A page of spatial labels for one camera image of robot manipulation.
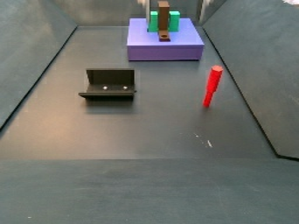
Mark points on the red stepped peg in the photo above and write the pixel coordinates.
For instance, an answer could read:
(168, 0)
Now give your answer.
(213, 80)

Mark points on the purple base board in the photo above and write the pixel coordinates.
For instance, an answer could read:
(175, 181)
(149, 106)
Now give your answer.
(145, 48)

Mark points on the green block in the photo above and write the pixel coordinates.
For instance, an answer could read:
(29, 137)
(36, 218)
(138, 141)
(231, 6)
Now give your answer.
(173, 20)

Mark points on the brown slotted upright piece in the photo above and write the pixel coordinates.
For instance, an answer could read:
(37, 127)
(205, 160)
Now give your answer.
(162, 16)

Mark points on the black angle bracket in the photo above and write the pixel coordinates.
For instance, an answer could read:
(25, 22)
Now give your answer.
(109, 83)

